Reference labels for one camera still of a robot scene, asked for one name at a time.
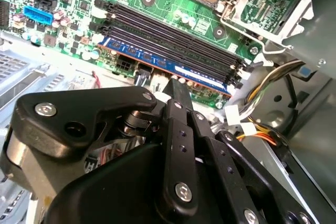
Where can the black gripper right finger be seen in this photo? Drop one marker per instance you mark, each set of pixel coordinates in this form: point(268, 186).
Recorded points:
point(223, 161)

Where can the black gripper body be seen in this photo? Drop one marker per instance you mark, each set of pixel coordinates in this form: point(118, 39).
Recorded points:
point(118, 187)

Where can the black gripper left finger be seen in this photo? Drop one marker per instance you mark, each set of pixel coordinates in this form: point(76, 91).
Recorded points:
point(78, 103)

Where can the RAM stick with white label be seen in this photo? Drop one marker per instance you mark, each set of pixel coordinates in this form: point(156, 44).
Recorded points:
point(157, 61)

